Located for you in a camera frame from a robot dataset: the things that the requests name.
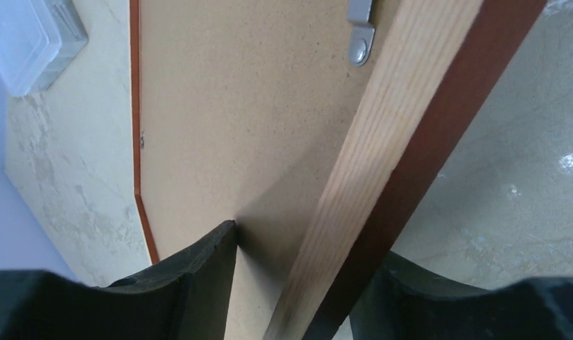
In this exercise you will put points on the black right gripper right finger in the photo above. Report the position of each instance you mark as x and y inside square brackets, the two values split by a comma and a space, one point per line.
[406, 301]

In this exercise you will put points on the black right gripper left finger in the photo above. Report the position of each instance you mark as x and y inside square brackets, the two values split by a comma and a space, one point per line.
[185, 296]

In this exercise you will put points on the brown fibreboard backing board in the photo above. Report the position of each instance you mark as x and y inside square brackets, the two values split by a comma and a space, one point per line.
[244, 106]

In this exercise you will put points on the red wooden photo frame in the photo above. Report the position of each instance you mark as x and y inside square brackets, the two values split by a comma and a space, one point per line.
[437, 65]

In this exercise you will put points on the clear plastic organizer box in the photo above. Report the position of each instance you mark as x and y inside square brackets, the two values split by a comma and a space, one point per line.
[38, 41]

